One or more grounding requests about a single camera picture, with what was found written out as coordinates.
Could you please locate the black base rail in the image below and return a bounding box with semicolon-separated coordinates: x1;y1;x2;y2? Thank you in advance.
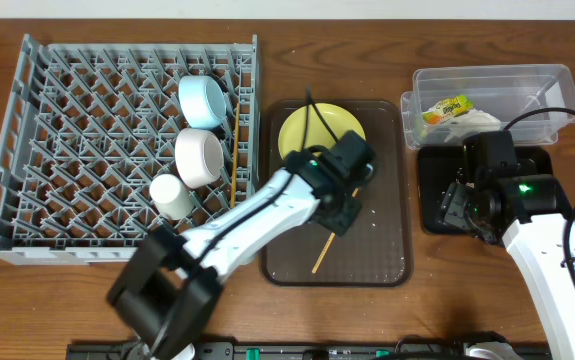
66;329;553;360

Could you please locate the yellow round plate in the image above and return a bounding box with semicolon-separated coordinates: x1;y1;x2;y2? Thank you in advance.
278;103;366;159

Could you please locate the light blue bowl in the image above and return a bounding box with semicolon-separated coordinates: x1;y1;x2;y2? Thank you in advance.
178;75;227;130

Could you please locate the wooden chopstick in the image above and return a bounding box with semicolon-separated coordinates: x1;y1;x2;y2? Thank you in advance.
311;188;359;274
230;102;240;209

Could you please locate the dark brown serving tray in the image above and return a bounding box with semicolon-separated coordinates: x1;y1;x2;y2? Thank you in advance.
259;100;413;288

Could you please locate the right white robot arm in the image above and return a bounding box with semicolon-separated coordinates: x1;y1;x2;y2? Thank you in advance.
438;174;575;359

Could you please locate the pale green cup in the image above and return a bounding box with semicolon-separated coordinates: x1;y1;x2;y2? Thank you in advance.
149;174;193;221

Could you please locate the pink white bowl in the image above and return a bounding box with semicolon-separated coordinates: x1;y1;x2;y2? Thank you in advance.
174;128;224;189

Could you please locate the clear plastic waste bin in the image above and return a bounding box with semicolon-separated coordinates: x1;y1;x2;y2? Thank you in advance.
401;64;575;149

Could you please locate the green snack wrapper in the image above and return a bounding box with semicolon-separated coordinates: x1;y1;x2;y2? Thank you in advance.
422;95;473;125

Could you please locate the white tissue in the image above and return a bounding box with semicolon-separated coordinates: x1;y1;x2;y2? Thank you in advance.
444;109;501;143

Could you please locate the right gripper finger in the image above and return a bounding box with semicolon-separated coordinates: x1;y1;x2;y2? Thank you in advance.
440;199;469;231
444;182;472;205

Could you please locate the grey plastic dishwasher rack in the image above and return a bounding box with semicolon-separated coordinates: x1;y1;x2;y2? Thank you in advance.
0;36;261;265

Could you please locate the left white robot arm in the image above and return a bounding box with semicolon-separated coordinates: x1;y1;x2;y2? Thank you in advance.
107;147;373;359

